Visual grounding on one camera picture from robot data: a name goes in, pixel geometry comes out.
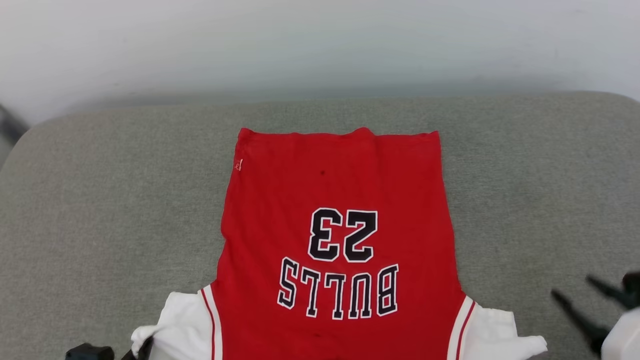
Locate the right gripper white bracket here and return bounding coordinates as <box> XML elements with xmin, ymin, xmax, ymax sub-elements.
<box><xmin>551</xmin><ymin>275</ymin><xmax>640</xmax><ymax>360</ymax></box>

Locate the grey metal bar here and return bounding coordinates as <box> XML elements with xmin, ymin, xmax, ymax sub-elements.
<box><xmin>0</xmin><ymin>102</ymin><xmax>28</xmax><ymax>146</ymax></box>

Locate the red and white basketball jersey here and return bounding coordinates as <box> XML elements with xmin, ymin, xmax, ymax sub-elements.
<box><xmin>131</xmin><ymin>127</ymin><xmax>548</xmax><ymax>360</ymax></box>

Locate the grey fabric sofa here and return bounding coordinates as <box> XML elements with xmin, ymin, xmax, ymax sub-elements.
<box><xmin>0</xmin><ymin>91</ymin><xmax>640</xmax><ymax>360</ymax></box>

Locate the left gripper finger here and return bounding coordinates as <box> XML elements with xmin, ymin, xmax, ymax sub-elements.
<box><xmin>120</xmin><ymin>336</ymin><xmax>154</xmax><ymax>360</ymax></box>

